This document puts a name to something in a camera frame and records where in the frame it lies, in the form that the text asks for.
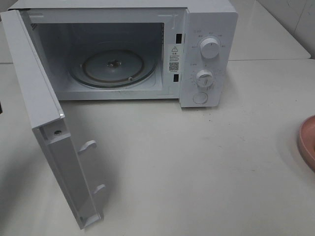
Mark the glass microwave turntable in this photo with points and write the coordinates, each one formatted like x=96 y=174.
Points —
x=113 y=68

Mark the pink round plate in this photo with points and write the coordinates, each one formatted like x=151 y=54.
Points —
x=306 y=141

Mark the white timer knob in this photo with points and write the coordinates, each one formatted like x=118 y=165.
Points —
x=204 y=78

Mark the white microwave oven body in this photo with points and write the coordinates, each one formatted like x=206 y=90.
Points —
x=69 y=28

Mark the upper white power knob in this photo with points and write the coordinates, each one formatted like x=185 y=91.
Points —
x=209 y=47

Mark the white warning label sticker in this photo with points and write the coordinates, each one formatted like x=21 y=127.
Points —
x=174 y=57

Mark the round white door button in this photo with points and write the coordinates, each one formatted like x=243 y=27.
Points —
x=200 y=98

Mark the white microwave door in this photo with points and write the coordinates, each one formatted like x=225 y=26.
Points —
x=47 y=117

